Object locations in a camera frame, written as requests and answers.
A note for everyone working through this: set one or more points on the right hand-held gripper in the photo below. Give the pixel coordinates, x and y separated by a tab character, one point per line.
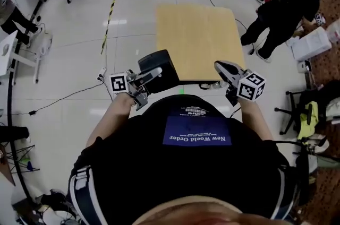
251	86

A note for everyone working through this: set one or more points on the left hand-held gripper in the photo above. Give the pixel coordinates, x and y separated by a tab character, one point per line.
119	83

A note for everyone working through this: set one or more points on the black device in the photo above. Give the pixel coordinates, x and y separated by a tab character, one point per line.
164	67

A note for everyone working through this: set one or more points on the person's left forearm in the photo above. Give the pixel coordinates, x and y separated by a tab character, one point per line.
111	120

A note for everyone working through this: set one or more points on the person's right forearm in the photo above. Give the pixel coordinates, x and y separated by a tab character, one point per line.
255	120

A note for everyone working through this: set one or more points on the clear plastic water bottle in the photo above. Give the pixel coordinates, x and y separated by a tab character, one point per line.
219	84

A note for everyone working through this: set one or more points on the white power strip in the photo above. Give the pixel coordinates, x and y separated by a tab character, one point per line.
101	74

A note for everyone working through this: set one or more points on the yellow black floor tape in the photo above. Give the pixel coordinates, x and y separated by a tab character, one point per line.
109	22

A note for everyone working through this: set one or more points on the red canister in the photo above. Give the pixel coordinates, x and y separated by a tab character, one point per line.
266	0

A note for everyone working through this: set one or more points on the white cardboard box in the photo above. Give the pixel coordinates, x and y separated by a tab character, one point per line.
310	43

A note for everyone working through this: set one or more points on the yellow green jacket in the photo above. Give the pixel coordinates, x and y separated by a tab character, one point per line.
308	120

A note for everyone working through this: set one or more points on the person's black printed T-shirt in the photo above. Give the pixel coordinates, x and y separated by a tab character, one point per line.
159	171

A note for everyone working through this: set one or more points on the clear plastic storage bin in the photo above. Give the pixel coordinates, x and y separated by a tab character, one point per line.
334	31

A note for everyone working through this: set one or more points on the white black bag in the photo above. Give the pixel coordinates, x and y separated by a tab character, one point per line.
316	143

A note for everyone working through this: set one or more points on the person's head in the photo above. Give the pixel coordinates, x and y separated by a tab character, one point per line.
207	214

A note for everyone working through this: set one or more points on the wooden pedestal table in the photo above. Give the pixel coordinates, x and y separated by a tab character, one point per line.
196	41

